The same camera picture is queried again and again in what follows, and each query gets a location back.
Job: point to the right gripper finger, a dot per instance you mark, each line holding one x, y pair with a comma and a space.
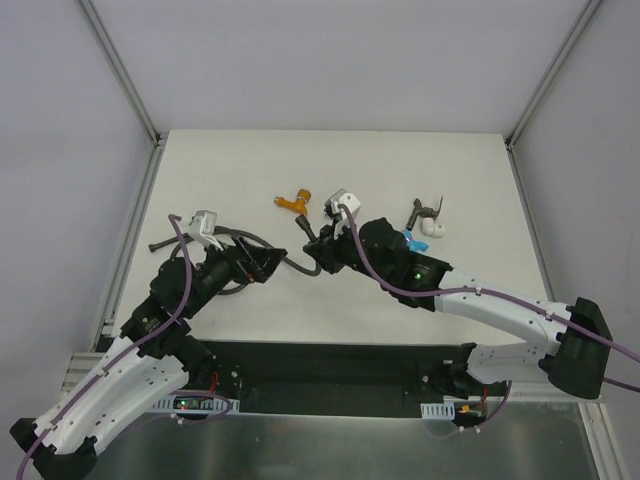
319, 251
330, 237

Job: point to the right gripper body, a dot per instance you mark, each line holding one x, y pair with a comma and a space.
329, 248

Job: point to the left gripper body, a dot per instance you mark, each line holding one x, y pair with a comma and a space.
242, 262

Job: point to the blue plastic faucet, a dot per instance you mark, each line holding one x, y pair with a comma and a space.
413, 244

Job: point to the white elbow fitting right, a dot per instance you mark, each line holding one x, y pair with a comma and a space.
431, 228

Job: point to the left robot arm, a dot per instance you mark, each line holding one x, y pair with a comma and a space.
154, 355

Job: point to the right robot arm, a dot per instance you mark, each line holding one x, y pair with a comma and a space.
566, 344

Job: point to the orange plastic faucet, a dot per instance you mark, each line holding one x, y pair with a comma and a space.
298, 205

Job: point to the dark metal lever faucet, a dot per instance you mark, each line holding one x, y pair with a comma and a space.
420, 211

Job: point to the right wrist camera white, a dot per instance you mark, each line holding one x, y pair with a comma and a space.
340, 207

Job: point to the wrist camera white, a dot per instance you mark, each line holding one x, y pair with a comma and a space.
201, 229
340, 207

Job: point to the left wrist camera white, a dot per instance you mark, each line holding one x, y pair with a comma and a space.
201, 229

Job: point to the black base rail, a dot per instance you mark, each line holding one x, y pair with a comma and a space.
390, 381

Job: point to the left aluminium frame post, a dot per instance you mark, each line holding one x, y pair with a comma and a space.
118, 69

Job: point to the aluminium frame post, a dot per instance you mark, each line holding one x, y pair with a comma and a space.
570, 42
118, 69

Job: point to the right aluminium frame post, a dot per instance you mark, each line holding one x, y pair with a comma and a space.
570, 42

